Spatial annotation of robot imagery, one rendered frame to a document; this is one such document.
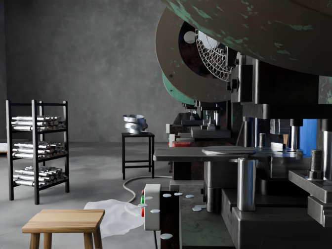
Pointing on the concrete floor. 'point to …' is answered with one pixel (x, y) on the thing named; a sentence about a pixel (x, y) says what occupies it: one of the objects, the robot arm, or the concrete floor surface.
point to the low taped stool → (65, 226)
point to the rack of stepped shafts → (37, 149)
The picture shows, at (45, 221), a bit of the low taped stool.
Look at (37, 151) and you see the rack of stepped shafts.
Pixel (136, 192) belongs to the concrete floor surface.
